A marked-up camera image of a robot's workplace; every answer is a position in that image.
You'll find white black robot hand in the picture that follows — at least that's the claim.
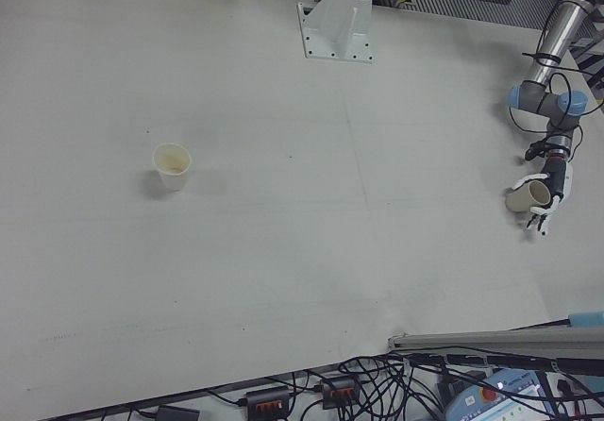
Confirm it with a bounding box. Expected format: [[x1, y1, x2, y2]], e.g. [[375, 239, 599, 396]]
[[512, 158, 576, 237]]

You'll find beige cup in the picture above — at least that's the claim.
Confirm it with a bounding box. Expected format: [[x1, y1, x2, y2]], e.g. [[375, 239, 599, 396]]
[[505, 179, 552, 213]]

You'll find white paper cup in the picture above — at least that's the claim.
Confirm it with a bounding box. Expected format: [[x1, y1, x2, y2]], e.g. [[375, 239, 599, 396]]
[[151, 143, 193, 193]]

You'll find light blue plastic box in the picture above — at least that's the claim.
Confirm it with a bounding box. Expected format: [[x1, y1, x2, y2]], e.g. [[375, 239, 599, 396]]
[[567, 311, 604, 329]]

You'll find grey-blue teach pendant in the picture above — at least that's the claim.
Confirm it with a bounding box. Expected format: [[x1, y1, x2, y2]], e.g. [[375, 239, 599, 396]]
[[443, 367, 570, 421]]

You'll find black hub with orange ports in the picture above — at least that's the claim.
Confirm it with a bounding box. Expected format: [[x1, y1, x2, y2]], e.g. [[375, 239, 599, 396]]
[[318, 376, 359, 410], [243, 384, 292, 415]]

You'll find black power adapter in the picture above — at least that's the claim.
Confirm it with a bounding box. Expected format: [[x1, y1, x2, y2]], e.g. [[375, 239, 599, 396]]
[[155, 405, 202, 421]]

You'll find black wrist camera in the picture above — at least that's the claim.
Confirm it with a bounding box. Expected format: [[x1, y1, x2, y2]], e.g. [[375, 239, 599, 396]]
[[525, 138, 551, 161]]

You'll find aluminium profile post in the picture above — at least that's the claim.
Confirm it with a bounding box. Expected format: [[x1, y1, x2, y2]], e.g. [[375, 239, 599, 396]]
[[387, 325, 604, 352]]

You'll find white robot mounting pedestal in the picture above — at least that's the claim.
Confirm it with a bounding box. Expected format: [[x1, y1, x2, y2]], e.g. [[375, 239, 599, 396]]
[[296, 0, 377, 65]]

